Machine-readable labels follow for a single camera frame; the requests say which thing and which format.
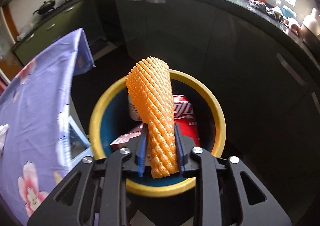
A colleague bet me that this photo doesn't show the pink purple cardboard box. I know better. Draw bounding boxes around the pink purple cardboard box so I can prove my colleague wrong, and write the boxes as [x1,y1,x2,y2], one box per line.
[110,123,143,152]

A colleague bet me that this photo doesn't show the red crushed cola can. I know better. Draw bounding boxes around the red crushed cola can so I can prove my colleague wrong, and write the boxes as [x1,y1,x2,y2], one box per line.
[173,95,200,146]

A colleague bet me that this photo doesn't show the red white drink carton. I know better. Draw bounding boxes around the red white drink carton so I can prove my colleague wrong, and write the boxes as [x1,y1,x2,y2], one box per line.
[127,94,142,121]

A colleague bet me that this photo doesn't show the orange foam fruit net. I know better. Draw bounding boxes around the orange foam fruit net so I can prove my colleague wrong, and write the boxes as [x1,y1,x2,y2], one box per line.
[126,56,178,178]

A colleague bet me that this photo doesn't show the yellow rimmed teal trash bin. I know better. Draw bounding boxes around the yellow rimmed teal trash bin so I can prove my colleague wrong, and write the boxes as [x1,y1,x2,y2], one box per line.
[88,68,227,198]

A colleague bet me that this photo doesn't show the green lower kitchen cabinets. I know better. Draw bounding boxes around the green lower kitchen cabinets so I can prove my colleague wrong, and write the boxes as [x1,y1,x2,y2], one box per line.
[14,0,319,171]

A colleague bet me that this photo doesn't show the purple floral tablecloth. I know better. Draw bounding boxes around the purple floral tablecloth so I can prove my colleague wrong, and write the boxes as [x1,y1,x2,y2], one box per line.
[1,29,94,225]

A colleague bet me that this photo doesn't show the crumpled white tissue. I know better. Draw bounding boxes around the crumpled white tissue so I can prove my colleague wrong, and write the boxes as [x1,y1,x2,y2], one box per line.
[0,124,10,154]

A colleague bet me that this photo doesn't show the gas stove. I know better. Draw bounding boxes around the gas stove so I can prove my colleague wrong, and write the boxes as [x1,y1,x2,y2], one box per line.
[33,0,84,18]

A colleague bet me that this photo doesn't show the black wok with lid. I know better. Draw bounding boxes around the black wok with lid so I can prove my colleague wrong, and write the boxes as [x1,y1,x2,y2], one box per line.
[33,0,56,15]

